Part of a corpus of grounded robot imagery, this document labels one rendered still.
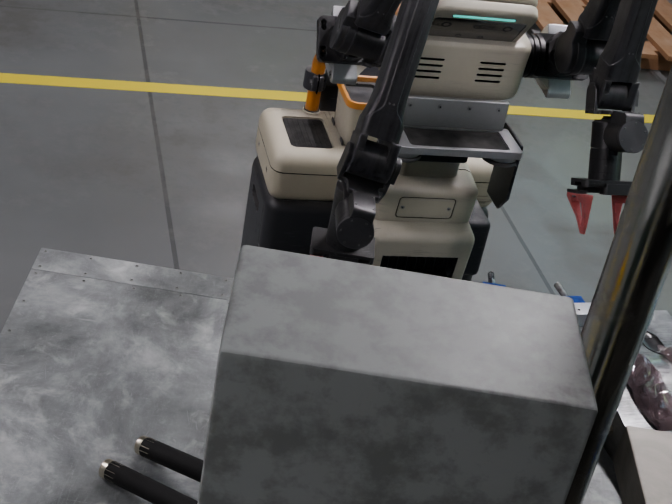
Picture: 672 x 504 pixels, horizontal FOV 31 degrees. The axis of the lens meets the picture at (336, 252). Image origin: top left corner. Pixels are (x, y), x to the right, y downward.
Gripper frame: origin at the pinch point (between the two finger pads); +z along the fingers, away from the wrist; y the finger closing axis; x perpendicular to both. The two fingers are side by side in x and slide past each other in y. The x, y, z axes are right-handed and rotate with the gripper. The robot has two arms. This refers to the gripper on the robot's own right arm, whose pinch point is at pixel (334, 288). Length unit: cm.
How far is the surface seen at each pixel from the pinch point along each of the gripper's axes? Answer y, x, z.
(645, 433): 30, -67, -35
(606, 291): 22, -64, -49
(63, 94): -98, 240, 100
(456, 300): 6, -76, -54
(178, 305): -25.6, 9.0, 15.3
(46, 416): -40.3, -24.8, 14.7
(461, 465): 7, -88, -46
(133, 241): -55, 149, 98
